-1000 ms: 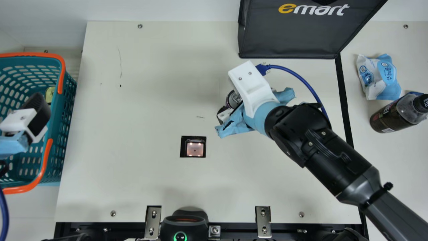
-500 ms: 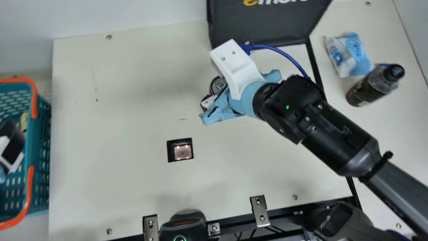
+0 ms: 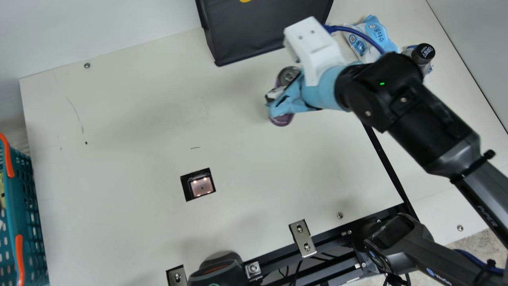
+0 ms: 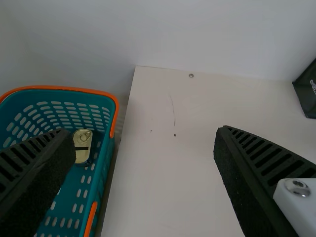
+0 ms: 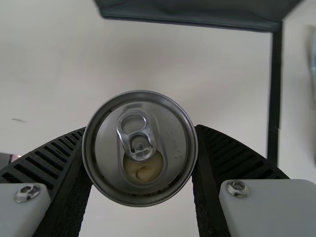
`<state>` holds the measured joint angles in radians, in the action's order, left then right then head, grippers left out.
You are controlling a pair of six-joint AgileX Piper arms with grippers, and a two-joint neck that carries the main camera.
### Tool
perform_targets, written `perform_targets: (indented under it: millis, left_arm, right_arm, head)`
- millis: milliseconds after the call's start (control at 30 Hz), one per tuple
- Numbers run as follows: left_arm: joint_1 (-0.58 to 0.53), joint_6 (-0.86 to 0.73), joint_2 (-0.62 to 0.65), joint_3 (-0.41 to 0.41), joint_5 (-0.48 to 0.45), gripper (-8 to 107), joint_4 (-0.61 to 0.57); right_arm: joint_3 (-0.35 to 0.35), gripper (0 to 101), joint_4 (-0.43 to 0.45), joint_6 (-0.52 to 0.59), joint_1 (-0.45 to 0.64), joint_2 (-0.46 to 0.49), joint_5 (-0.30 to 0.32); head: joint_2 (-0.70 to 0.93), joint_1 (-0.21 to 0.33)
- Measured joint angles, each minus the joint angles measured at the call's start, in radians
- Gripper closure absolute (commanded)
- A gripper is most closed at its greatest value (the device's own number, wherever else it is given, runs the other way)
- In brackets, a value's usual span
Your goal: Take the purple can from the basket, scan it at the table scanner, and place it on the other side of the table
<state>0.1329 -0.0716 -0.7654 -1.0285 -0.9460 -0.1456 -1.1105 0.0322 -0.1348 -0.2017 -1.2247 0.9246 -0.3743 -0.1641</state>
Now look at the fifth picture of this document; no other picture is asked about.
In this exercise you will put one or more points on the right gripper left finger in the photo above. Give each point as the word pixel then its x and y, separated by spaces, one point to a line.
pixel 49 172

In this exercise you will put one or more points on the black strip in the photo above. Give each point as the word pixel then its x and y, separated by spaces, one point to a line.
pixel 275 86

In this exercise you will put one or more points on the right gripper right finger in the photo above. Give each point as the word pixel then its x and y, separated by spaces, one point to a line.
pixel 247 187

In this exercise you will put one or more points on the purple can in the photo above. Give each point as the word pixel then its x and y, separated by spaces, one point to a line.
pixel 139 148

